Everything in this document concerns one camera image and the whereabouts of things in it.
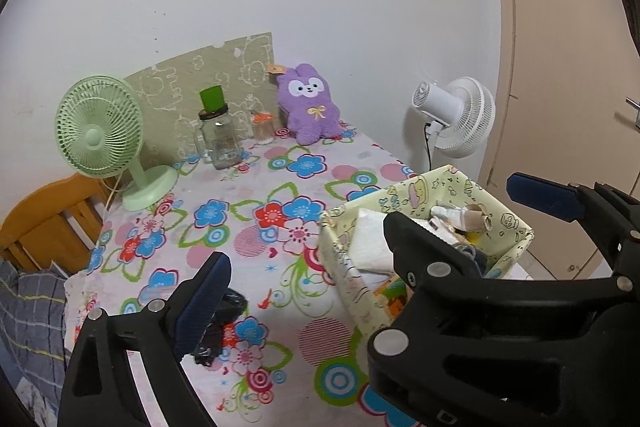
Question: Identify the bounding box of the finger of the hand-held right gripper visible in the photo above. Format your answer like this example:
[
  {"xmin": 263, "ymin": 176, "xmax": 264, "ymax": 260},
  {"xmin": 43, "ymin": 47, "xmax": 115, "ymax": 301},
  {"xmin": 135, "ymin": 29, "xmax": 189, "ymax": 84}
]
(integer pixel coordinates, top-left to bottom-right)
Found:
[
  {"xmin": 505, "ymin": 172, "xmax": 640, "ymax": 280},
  {"xmin": 366, "ymin": 211, "xmax": 640, "ymax": 427}
]

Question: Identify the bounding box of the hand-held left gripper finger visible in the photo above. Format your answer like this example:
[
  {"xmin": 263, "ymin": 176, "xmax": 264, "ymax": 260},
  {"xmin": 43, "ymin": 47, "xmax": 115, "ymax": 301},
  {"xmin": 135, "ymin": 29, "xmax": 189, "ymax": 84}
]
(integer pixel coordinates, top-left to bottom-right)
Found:
[{"xmin": 57, "ymin": 252, "xmax": 233, "ymax": 427}]

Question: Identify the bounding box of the dark cloth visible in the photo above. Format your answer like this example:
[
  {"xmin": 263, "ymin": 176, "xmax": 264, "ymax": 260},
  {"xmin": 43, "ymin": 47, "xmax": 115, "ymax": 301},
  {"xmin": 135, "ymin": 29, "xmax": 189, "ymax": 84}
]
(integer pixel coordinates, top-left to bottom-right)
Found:
[{"xmin": 192, "ymin": 288, "xmax": 249, "ymax": 368}]

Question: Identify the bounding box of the white cloth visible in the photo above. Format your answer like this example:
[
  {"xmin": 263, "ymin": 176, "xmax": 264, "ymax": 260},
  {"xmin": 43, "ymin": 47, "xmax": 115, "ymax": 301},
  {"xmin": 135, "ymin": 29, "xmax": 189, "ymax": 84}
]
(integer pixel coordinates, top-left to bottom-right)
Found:
[{"xmin": 430, "ymin": 203, "xmax": 471, "ymax": 228}]

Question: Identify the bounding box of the white pad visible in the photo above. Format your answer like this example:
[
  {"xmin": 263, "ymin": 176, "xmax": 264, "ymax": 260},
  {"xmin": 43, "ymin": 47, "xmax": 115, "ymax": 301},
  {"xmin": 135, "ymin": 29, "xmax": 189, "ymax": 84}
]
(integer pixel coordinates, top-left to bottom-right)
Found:
[{"xmin": 347, "ymin": 207, "xmax": 401, "ymax": 275}]

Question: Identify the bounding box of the orange green printed cloth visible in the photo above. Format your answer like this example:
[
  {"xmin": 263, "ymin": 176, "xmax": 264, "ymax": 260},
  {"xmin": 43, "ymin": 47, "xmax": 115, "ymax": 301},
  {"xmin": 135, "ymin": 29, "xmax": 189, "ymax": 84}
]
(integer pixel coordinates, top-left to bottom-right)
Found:
[{"xmin": 372, "ymin": 279, "xmax": 416, "ymax": 323}]

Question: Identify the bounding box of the yellow fabric storage box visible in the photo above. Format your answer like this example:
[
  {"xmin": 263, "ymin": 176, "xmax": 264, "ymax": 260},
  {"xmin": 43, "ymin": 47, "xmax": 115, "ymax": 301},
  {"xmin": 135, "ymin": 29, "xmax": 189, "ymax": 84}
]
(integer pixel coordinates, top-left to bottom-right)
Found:
[{"xmin": 317, "ymin": 164, "xmax": 535, "ymax": 345}]

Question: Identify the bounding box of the white fan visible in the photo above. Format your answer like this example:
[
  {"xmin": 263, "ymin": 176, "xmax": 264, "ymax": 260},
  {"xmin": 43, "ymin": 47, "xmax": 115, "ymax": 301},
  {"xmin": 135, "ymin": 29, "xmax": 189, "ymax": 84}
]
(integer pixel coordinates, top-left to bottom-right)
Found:
[{"xmin": 411, "ymin": 76, "xmax": 497, "ymax": 159}]

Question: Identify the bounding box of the beige door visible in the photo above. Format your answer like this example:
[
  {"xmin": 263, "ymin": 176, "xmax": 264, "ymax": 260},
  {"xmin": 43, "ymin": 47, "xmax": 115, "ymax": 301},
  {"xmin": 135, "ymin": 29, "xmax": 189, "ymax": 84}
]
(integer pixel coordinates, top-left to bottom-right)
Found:
[{"xmin": 482, "ymin": 0, "xmax": 640, "ymax": 280}]

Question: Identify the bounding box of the floral tablecloth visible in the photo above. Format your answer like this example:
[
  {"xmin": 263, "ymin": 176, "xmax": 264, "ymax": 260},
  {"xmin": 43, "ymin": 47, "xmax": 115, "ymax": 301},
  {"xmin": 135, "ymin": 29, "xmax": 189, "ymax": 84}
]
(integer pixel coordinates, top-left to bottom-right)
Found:
[{"xmin": 62, "ymin": 119, "xmax": 501, "ymax": 427}]

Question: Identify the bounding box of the glass jar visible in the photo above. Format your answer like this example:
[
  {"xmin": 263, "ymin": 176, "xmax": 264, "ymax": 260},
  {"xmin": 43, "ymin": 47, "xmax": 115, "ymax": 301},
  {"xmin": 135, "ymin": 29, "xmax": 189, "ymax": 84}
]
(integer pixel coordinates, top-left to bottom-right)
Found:
[{"xmin": 192, "ymin": 106, "xmax": 245, "ymax": 171}]

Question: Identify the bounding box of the grey plaid blanket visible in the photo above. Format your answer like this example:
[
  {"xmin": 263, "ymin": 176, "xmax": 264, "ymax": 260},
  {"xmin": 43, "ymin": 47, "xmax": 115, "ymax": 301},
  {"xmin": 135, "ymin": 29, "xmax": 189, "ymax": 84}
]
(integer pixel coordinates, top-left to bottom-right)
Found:
[{"xmin": 0, "ymin": 257, "xmax": 76, "ymax": 418}]

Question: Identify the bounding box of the purple plush bunny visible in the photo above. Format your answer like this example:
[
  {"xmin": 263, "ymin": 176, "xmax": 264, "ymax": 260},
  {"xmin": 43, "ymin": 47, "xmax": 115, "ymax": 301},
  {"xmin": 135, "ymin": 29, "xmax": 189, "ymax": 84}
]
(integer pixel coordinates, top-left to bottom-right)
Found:
[{"xmin": 267, "ymin": 62, "xmax": 345, "ymax": 146}]

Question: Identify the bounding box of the green desk fan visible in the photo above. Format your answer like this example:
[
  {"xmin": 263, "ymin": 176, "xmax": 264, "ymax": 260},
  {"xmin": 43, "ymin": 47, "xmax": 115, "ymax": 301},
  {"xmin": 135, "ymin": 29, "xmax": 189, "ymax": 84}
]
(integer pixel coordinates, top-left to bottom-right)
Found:
[{"xmin": 54, "ymin": 76, "xmax": 180, "ymax": 212}]

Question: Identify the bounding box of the green plastic cup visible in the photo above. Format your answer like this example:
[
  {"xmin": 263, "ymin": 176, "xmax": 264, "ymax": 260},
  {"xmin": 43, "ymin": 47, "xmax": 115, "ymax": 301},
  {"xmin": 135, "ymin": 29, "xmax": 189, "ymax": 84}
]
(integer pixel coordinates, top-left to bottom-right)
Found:
[{"xmin": 199, "ymin": 85, "xmax": 228, "ymax": 114}]

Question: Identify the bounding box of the green patterned board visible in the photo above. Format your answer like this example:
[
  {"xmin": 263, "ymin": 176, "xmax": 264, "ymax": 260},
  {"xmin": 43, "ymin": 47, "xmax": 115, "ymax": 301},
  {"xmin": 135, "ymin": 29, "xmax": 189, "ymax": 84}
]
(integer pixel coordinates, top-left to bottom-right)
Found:
[{"xmin": 122, "ymin": 32, "xmax": 275, "ymax": 162}]

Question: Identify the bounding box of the black fan cable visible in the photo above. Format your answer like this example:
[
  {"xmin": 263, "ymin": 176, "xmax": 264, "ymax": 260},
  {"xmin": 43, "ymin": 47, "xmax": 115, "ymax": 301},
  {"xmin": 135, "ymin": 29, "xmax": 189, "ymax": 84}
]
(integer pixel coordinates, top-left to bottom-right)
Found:
[{"xmin": 424, "ymin": 122, "xmax": 446, "ymax": 172}]

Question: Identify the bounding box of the beige fan cable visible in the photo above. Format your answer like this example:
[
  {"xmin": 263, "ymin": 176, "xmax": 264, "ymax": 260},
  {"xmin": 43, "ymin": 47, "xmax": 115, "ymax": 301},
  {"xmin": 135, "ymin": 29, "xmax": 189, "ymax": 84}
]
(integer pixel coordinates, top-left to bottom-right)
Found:
[{"xmin": 102, "ymin": 172, "xmax": 126, "ymax": 212}]

